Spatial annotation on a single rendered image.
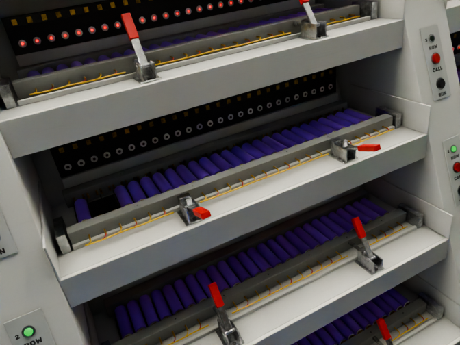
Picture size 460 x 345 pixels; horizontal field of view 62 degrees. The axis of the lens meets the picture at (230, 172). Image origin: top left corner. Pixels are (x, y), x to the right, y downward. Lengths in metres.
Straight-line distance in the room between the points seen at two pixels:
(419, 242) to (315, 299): 0.23
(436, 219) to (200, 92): 0.49
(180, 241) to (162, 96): 0.19
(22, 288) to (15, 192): 0.11
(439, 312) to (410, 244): 0.17
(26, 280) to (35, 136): 0.17
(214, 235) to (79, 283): 0.18
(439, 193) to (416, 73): 0.21
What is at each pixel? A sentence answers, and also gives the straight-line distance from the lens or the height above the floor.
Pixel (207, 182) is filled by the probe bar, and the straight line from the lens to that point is 0.56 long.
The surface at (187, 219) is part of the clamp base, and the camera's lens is 0.52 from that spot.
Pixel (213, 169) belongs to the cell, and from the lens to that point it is 0.60.
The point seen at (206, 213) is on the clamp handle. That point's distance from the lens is 0.46.
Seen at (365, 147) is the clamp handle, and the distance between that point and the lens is 0.59.
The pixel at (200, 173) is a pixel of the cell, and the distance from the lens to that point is 0.60.
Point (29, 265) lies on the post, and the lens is 0.51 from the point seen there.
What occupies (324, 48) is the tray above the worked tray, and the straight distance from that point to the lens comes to 0.62.
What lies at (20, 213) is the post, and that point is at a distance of 0.50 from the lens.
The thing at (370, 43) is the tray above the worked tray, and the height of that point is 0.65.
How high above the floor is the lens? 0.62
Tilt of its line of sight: 9 degrees down
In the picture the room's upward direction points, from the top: 17 degrees counter-clockwise
